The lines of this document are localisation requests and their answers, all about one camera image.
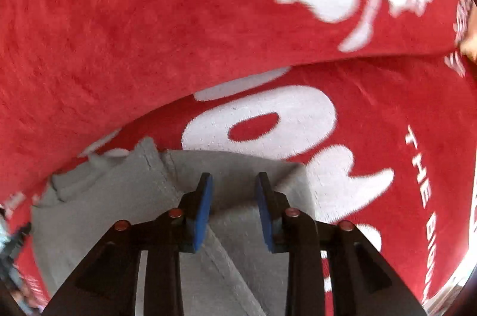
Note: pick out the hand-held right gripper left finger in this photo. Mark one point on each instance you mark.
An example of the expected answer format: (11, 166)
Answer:
(201, 215)

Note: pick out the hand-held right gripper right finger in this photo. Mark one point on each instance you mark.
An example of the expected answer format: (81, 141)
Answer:
(265, 215)

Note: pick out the grey t-shirt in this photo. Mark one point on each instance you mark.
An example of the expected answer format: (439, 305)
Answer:
(111, 208)

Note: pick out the red printed sofa cover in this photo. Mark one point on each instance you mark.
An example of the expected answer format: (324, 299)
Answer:
(111, 40)

